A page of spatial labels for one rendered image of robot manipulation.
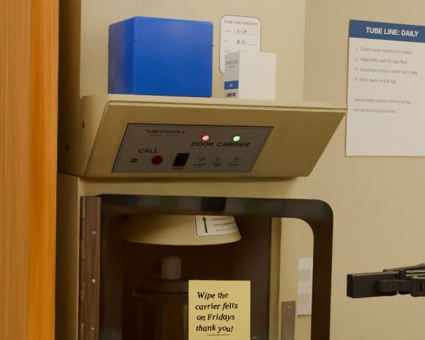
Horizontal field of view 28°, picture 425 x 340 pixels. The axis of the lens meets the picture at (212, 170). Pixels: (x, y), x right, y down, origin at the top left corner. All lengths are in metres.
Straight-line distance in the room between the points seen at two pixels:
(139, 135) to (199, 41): 0.13
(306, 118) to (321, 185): 0.66
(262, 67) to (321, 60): 0.66
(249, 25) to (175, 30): 0.19
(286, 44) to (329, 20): 0.56
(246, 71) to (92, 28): 0.20
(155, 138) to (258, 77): 0.15
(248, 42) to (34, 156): 0.35
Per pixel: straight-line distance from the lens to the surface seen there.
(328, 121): 1.09
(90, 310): 1.08
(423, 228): 1.88
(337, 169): 1.74
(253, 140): 1.07
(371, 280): 1.13
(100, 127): 0.98
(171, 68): 0.99
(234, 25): 1.15
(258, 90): 1.06
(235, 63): 1.06
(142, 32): 0.98
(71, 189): 1.10
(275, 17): 1.18
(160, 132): 1.01
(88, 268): 1.07
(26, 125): 0.98
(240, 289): 1.05
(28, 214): 0.97
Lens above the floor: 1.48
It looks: 3 degrees down
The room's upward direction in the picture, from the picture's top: 1 degrees clockwise
